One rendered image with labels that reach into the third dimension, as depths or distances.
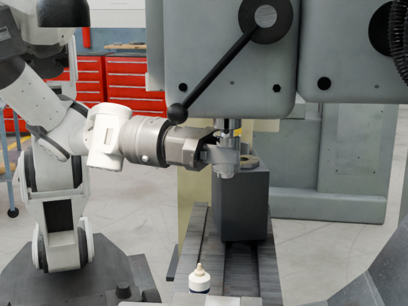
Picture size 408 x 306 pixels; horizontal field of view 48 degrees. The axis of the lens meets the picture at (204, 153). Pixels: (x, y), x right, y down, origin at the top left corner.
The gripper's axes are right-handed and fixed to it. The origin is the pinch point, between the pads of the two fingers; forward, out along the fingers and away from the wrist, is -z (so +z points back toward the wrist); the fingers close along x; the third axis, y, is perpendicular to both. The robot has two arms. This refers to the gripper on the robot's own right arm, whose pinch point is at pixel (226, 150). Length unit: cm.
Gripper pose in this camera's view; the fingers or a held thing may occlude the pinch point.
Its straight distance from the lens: 77.5
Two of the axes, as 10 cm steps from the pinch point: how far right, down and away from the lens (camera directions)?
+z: -9.2, -1.2, 3.7
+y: -0.1, 9.6, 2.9
